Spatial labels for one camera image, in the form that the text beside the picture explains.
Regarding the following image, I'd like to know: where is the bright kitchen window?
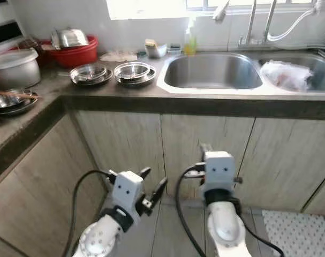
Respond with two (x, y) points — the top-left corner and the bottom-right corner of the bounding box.
(106, 0), (324, 20)

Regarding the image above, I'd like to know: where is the large aluminium pot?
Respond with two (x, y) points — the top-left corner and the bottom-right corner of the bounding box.
(0, 48), (42, 89)

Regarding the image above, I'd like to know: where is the pale crumpled dish cloth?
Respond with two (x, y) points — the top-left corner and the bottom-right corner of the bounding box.
(100, 50), (139, 63)

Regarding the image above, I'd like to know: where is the stainless steel double sink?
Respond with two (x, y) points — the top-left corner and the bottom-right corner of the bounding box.
(156, 51), (325, 97)

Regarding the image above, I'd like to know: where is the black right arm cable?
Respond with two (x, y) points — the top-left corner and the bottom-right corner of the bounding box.
(240, 222), (286, 257)
(175, 165), (208, 257)

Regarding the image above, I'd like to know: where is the chrome faucet pipe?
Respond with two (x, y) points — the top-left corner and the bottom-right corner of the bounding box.
(263, 0), (281, 43)

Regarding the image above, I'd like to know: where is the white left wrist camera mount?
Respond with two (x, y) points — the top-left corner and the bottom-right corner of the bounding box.
(111, 171), (145, 215)

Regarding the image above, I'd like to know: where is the small white bowl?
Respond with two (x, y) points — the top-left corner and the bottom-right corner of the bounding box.
(145, 44), (168, 59)

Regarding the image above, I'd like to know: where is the yellow dish soap bottle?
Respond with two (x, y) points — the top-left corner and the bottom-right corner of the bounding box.
(183, 18), (198, 56)

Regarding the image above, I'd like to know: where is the clear crumpled plastic bag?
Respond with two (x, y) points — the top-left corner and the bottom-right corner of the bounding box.
(260, 60), (314, 93)

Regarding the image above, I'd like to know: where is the red plastic basin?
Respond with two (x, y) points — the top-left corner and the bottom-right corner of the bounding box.
(47, 35), (99, 69)

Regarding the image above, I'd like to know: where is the pale wood cabinet door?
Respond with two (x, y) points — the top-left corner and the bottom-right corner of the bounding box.
(247, 118), (325, 212)
(0, 114), (104, 257)
(74, 111), (165, 196)
(304, 185), (325, 217)
(161, 114), (259, 204)

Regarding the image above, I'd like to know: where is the white flexible sprayer hose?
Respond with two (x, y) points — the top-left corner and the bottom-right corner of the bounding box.
(267, 0), (325, 42)

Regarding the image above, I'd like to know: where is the wire mesh strainer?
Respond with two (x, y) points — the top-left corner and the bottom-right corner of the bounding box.
(18, 36), (50, 51)

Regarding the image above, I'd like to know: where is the white dotted floor mat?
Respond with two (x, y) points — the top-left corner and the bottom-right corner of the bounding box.
(261, 209), (325, 257)

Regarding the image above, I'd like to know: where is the brown wooden chopsticks pair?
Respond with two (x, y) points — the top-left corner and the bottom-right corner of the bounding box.
(0, 90), (42, 100)

